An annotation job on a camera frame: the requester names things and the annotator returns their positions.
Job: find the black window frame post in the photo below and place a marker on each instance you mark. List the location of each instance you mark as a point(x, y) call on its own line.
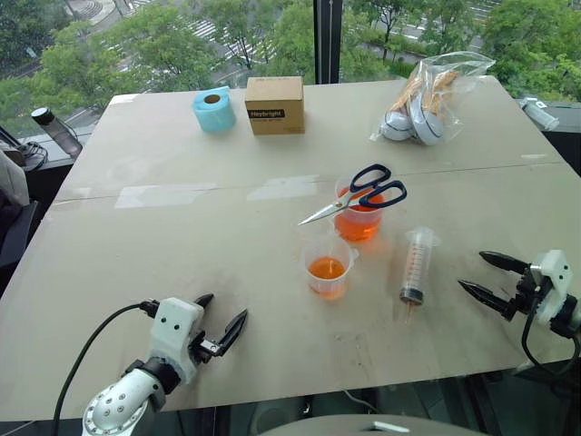
point(327, 41)

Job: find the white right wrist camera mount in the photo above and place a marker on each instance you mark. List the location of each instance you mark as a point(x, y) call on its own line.
point(551, 281)

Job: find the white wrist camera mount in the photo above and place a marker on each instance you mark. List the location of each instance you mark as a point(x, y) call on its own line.
point(174, 324)
point(551, 281)

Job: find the clear tape strip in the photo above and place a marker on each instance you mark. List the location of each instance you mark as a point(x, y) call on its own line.
point(283, 187)

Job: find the black water bottle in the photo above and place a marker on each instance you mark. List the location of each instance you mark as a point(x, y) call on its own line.
point(56, 129)

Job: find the small clear plastic cup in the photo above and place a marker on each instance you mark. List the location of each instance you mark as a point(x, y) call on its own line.
point(327, 277)

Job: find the grey cloth on chair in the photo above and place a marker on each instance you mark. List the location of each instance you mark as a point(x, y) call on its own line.
point(11, 179)

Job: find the clear plastic syringe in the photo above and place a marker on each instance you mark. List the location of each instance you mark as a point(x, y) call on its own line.
point(416, 268)

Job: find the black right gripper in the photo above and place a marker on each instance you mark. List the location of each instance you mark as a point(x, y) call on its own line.
point(527, 290)

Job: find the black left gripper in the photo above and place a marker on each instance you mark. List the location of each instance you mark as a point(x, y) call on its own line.
point(208, 349)

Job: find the grey rounded robot body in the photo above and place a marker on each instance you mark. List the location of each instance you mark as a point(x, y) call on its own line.
point(327, 427)

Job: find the large clear plastic cup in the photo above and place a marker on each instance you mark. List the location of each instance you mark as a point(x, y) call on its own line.
point(358, 227)

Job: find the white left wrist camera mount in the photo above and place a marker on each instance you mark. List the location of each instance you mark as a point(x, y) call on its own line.
point(174, 324)

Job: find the white device on sill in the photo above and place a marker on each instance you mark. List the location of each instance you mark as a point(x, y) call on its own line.
point(540, 113)

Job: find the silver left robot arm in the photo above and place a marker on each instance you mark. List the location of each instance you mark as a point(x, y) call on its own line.
point(119, 402)

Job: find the light blue paper roll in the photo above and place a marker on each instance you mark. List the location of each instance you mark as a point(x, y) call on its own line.
point(218, 113)

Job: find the brown cardboard box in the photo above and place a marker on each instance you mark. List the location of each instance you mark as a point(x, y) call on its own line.
point(276, 106)

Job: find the clear plastic zip bag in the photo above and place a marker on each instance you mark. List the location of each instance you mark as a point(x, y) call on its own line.
point(429, 102)

